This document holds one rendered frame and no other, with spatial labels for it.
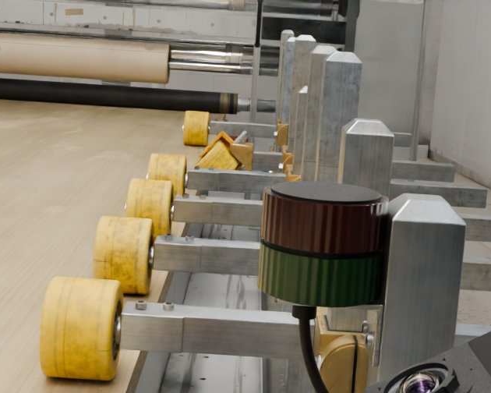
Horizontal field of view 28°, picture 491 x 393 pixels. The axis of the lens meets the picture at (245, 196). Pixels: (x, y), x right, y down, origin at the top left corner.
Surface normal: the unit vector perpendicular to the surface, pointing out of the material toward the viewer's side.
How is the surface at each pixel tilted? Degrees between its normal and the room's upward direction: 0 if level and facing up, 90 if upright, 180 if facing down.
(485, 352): 29
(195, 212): 90
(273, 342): 90
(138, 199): 57
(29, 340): 0
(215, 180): 90
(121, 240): 53
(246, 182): 90
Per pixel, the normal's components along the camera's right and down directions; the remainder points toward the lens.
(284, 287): -0.61, 0.10
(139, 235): 0.04, -0.54
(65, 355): -0.02, 0.36
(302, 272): -0.36, 0.15
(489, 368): -0.43, -0.88
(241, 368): 0.07, -0.98
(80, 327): 0.00, -0.12
